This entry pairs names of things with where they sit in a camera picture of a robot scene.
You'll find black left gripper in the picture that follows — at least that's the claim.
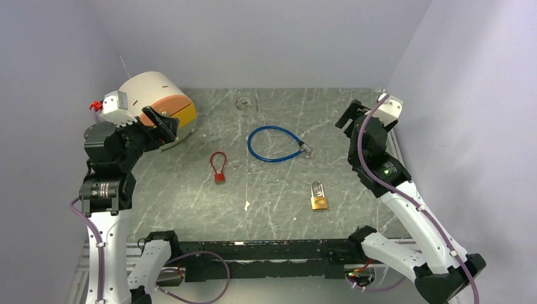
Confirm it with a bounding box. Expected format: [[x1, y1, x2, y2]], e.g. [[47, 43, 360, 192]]
[[112, 105, 178, 170]]

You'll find red cable padlock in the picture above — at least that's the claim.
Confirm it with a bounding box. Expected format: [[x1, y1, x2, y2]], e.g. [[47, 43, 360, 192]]
[[210, 151, 227, 185]]

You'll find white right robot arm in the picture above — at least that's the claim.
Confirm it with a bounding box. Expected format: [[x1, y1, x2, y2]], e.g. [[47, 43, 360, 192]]
[[335, 96, 486, 303]]

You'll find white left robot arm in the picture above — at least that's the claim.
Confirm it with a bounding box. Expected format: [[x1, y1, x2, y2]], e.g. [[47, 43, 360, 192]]
[[70, 106, 182, 303]]

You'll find white cylinder with coloured lid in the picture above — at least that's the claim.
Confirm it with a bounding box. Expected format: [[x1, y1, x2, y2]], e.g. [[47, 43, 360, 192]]
[[119, 71, 198, 153]]

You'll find brass padlock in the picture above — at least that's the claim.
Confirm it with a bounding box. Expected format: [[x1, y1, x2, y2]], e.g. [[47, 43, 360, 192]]
[[310, 180, 329, 211]]

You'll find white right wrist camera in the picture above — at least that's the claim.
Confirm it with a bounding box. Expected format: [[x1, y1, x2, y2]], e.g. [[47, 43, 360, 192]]
[[372, 93, 404, 126]]

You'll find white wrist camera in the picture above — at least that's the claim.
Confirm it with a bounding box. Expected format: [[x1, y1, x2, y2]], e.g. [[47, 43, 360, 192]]
[[100, 91, 137, 127], [372, 93, 404, 126]]

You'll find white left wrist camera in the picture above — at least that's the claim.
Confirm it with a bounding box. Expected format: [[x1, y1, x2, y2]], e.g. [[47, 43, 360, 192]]
[[100, 91, 137, 127]]

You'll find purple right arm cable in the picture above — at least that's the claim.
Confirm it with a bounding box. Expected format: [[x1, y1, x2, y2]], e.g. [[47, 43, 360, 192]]
[[344, 95, 480, 304]]

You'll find blue cable lock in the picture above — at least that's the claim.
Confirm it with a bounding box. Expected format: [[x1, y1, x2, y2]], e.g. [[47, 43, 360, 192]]
[[247, 125, 315, 163]]

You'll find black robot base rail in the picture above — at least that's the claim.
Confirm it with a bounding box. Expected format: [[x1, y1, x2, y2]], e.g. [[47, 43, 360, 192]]
[[165, 239, 370, 282]]

